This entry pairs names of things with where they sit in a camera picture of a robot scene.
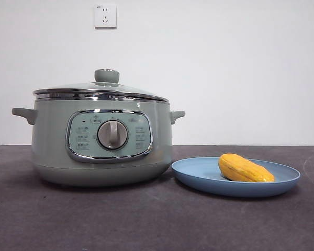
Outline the glass lid with green knob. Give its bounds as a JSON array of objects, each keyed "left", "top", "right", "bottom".
[{"left": 32, "top": 69, "right": 167, "bottom": 102}]

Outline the yellow corn cob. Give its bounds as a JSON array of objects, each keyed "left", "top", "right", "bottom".
[{"left": 218, "top": 153, "right": 275, "bottom": 183}]

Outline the blue round plate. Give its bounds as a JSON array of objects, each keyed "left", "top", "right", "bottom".
[{"left": 171, "top": 156, "right": 301, "bottom": 197}]

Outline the pale green electric steamer pot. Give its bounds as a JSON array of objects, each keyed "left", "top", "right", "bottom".
[{"left": 12, "top": 98, "right": 185, "bottom": 187}]

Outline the white wall socket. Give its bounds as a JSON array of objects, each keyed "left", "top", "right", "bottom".
[{"left": 94, "top": 4, "right": 118, "bottom": 29}]

